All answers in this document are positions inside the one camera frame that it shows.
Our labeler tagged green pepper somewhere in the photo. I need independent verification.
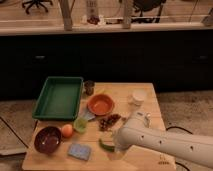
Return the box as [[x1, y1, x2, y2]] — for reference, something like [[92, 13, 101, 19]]
[[98, 139, 115, 152]]

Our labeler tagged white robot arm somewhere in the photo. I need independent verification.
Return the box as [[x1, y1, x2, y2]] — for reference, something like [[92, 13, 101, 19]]
[[113, 112, 213, 169]]

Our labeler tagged orange-red bowl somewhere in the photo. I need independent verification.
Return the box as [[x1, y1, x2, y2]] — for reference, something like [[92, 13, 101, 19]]
[[87, 94, 115, 116]]

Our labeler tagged dark purple bowl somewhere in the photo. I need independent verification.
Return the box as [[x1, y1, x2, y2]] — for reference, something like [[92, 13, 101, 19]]
[[34, 126, 62, 155]]

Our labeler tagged dark metal cup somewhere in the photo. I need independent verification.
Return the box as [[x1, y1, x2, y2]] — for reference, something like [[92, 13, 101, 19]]
[[84, 80, 95, 96]]

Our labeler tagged grey spatula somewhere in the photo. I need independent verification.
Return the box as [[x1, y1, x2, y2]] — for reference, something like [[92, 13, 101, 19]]
[[79, 108, 96, 121]]

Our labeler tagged bunch of dark grapes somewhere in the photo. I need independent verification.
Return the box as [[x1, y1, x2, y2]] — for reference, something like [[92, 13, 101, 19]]
[[99, 114, 121, 131]]

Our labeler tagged small green cup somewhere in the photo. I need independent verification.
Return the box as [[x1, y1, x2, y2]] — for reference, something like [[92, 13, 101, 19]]
[[73, 118, 87, 133]]

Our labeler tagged green plastic tray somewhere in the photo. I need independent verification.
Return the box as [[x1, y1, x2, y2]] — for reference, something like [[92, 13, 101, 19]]
[[32, 76, 83, 121]]

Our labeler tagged orange fruit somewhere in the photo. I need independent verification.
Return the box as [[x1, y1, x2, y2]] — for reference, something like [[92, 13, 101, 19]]
[[61, 124, 73, 138]]

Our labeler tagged blue sponge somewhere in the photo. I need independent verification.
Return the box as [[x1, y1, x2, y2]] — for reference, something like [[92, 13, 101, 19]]
[[68, 143, 91, 161]]

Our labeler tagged office chair right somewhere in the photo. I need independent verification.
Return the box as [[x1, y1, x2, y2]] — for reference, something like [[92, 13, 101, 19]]
[[131, 0, 167, 23]]

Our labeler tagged office chair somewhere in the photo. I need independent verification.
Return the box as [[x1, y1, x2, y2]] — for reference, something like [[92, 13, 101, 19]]
[[22, 0, 53, 14], [131, 0, 167, 23]]

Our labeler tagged office chair left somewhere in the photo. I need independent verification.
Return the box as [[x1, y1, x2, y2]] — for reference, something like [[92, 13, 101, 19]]
[[22, 0, 53, 14]]

